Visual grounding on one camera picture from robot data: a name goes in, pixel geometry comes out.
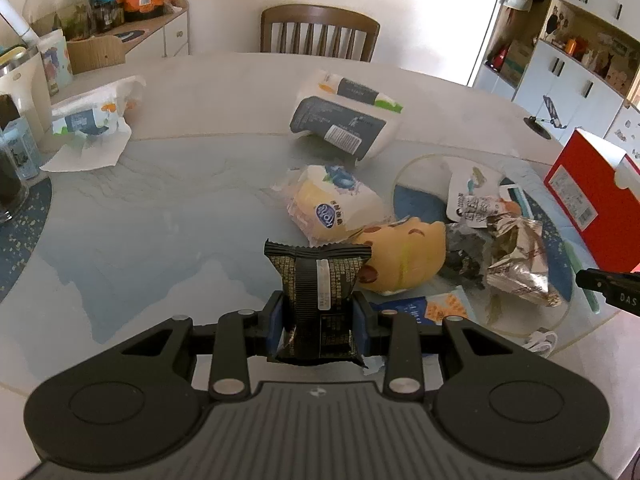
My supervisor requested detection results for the white grey wall cabinet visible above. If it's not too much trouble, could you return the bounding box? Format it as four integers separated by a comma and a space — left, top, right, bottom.
470, 0, 639, 159

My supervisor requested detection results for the tissue pack dark label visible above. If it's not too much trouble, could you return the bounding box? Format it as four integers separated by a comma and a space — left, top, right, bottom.
290, 70, 404, 162

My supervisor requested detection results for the white orange snack wrapper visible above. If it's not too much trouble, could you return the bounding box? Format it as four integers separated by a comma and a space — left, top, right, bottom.
445, 157, 522, 229

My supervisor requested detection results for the black phone stand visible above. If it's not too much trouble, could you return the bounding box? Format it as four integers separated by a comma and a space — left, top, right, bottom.
523, 96, 567, 140

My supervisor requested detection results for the wooden dining chair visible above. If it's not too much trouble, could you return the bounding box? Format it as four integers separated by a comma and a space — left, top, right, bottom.
259, 3, 381, 62

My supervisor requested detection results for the silver foil wrapper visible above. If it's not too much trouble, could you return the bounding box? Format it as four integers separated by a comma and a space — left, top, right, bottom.
486, 212, 562, 307

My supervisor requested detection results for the black snack packet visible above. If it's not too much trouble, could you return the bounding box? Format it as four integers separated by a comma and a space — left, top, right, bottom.
264, 240, 372, 366

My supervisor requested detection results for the white sideboard cabinet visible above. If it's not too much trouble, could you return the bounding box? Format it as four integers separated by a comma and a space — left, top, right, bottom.
67, 0, 191, 75

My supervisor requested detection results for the white charger cable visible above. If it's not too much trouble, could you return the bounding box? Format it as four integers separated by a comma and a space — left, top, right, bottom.
522, 328, 559, 359

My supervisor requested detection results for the patterned white mug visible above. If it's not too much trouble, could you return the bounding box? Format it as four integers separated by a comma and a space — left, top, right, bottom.
38, 29, 74, 96

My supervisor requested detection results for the blueberry bread packet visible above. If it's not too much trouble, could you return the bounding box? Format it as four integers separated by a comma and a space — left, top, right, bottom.
272, 165, 388, 246

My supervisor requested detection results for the white kettle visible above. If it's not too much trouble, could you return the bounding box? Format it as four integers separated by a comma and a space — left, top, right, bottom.
1, 46, 52, 144

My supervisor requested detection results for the blue orange leaflet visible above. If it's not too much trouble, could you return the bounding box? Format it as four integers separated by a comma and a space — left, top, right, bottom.
370, 285, 476, 326

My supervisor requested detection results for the red cardboard box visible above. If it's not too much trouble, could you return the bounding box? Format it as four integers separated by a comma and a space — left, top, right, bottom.
544, 129, 640, 272

